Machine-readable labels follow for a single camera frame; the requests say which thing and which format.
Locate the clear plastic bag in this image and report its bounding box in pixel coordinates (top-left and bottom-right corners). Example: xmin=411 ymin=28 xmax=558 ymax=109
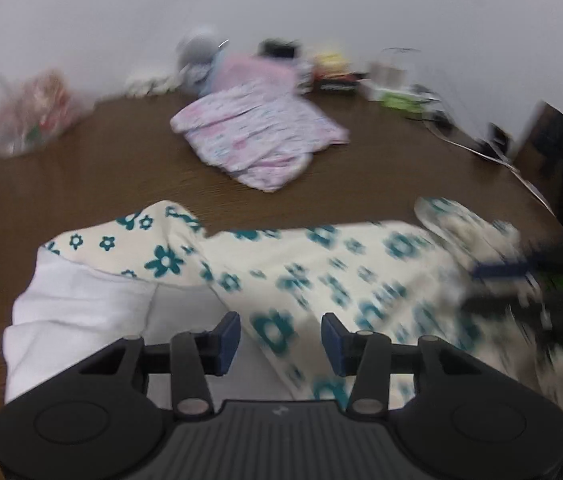
xmin=0 ymin=69 xmax=96 ymax=159

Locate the clear plastic container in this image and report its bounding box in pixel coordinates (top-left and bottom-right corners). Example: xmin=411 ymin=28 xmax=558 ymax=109
xmin=367 ymin=48 xmax=418 ymax=102

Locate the yellow snack packet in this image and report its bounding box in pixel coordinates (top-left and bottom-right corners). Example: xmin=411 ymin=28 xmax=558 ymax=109
xmin=312 ymin=51 xmax=351 ymax=76

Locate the white crumpled cloth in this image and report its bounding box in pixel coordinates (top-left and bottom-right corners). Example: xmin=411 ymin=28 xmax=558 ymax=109
xmin=126 ymin=67 xmax=182 ymax=98

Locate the cream teal-flowered garment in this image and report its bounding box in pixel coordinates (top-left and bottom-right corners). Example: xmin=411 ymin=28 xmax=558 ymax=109
xmin=2 ymin=196 xmax=563 ymax=461

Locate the white cable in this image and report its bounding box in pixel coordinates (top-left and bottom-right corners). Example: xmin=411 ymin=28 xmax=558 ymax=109
xmin=424 ymin=119 xmax=557 ymax=216

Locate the pink cloth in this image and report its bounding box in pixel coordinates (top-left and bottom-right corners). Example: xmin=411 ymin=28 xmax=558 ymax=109
xmin=210 ymin=51 xmax=300 ymax=95

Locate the folded pink patterned garment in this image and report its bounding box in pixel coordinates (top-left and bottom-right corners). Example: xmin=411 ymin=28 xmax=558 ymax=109
xmin=170 ymin=80 xmax=351 ymax=193

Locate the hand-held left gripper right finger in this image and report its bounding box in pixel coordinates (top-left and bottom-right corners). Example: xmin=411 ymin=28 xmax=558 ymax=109
xmin=321 ymin=312 xmax=492 ymax=418

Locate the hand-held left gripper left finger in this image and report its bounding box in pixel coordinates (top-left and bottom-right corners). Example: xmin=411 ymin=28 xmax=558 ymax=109
xmin=78 ymin=311 xmax=241 ymax=419

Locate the black box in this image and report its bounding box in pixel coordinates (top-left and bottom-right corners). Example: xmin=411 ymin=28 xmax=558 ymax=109
xmin=258 ymin=39 xmax=298 ymax=60

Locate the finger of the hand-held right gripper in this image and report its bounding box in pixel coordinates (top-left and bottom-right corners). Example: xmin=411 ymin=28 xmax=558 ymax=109
xmin=470 ymin=256 xmax=545 ymax=287

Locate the green and white box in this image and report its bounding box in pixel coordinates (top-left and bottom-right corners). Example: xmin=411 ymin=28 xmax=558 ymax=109
xmin=379 ymin=88 xmax=443 ymax=117

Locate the grey plush toy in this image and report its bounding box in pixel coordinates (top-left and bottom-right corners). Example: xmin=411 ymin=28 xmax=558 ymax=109
xmin=176 ymin=26 xmax=218 ymax=95

